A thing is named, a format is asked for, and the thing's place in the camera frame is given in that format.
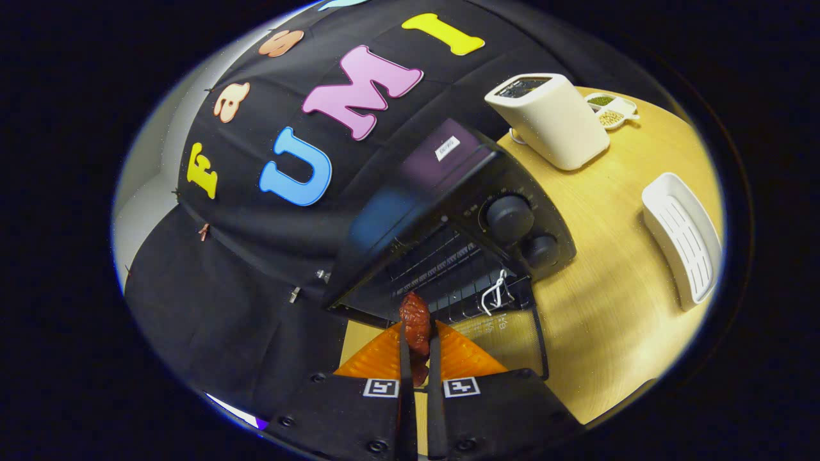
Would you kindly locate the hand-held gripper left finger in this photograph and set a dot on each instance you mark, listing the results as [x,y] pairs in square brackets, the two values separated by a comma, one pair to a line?
[359,422]

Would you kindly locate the white pop-up toaster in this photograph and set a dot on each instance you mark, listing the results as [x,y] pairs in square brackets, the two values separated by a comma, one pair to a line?
[557,128]

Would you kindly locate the black toaster oven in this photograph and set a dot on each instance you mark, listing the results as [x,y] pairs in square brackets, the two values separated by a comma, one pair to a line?
[512,186]

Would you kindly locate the white rectangular dish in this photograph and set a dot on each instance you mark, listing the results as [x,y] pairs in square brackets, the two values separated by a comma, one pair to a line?
[679,230]

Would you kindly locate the copper metal clip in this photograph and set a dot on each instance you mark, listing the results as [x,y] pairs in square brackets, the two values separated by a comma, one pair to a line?
[204,232]

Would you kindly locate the red-brown meat slice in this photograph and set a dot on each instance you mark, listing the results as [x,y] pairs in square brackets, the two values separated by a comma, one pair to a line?
[415,320]

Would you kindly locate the white divided bean dish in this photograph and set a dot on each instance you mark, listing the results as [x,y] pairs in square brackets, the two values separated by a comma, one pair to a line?
[610,118]

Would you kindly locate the black backdrop cloth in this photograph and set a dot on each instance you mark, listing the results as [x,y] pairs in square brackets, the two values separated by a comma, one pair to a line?
[224,320]

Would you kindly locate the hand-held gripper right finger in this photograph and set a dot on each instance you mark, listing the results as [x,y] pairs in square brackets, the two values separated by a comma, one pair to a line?
[487,422]

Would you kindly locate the silver metal clip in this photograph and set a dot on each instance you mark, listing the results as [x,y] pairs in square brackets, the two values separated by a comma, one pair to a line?
[294,295]

